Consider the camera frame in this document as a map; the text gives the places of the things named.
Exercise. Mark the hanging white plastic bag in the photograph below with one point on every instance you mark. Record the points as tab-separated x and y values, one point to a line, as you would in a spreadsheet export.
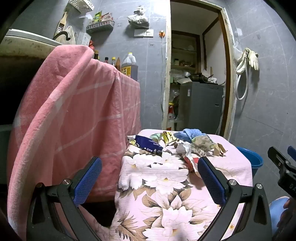
138	18

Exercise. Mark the brown paper packet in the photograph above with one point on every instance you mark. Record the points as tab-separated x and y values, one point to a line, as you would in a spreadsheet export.
118	63

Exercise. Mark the red snack packet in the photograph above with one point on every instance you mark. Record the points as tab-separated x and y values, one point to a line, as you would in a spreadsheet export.
190	162

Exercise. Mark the red hanging packet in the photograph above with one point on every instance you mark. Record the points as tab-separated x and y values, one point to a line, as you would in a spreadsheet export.
91	45

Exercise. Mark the wooden storage shelf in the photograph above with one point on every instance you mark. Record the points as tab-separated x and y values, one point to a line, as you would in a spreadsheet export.
183	51

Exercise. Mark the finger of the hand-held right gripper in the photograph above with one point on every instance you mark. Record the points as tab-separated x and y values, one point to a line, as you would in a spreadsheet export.
276	155
292	153

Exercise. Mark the dark blue snack packet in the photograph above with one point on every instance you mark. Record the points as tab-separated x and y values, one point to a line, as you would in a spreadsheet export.
148	144

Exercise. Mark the white crumpled paper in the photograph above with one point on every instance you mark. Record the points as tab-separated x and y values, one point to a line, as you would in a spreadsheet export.
183	148

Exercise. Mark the metal wall spice rack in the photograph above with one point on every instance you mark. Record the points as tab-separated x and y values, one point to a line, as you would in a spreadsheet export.
100	26

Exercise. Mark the yellow snack packet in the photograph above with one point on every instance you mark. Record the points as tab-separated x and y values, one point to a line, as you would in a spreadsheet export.
167	137

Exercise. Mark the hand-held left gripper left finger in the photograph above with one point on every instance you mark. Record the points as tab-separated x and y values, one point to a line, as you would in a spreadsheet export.
89	180

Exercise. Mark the yellow-capped sauce bottle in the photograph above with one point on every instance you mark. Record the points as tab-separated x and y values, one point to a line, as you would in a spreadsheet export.
113	62

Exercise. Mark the white sack red label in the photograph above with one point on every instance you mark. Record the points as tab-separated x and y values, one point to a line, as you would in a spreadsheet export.
171	118

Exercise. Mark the tan paper scraps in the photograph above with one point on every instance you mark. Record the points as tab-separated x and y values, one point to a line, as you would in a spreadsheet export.
218	149

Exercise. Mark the wooden door frame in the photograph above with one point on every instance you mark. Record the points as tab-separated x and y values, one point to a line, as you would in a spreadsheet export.
167	69

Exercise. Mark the blue rounded object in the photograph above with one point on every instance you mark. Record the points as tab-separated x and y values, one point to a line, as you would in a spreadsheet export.
277	213

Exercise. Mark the row of seasoning packets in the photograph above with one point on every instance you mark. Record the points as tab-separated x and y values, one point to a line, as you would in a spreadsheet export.
103	18

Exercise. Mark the white sink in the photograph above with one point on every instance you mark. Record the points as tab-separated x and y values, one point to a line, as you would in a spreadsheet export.
25	45

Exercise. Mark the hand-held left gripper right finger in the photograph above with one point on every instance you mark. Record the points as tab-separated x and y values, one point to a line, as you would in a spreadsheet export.
210	180

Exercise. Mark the beige hanging cloth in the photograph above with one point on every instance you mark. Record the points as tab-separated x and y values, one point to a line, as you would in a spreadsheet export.
69	36

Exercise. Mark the grey cabinet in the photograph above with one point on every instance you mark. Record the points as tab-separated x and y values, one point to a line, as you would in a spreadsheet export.
201	109

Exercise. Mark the blue plastic bucket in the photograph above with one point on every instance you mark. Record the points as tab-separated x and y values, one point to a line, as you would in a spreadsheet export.
251	157

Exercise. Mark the metal utensil holder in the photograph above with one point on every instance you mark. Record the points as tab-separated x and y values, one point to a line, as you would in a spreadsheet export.
82	38

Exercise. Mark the dark soy sauce bottle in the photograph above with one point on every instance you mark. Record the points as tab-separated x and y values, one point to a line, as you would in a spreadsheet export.
96	55

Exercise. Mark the black wok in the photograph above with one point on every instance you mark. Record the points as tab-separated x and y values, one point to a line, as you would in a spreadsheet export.
196	77

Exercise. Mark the grey paper wrapper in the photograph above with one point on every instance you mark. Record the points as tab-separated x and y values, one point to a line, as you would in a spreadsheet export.
201	144

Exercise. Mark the orange wall hook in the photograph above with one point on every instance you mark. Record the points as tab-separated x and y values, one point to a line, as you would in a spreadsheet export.
161	33

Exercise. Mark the wall socket panel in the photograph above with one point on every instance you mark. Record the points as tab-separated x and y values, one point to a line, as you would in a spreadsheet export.
143	33

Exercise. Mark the perforated metal wall basket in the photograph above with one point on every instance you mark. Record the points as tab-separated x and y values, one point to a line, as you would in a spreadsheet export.
81	5

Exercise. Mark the blue cloth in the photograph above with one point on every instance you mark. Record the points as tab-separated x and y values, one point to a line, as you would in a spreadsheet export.
189	134

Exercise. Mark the green pink packet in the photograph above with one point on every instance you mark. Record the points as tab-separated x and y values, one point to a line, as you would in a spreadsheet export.
155	136

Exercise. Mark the white rubber glove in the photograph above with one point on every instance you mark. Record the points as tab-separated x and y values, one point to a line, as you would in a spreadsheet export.
241	63
253	59

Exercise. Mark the pink floral tablecloth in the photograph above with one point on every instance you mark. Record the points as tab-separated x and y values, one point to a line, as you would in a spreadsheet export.
161	185

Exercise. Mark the black faucet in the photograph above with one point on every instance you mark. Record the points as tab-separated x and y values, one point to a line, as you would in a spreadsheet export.
60	35

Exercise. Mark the pink checked towel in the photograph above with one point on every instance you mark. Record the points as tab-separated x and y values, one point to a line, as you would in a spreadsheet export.
69	115

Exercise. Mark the large cooking oil bottle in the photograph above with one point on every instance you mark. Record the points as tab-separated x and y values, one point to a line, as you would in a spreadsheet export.
129	68

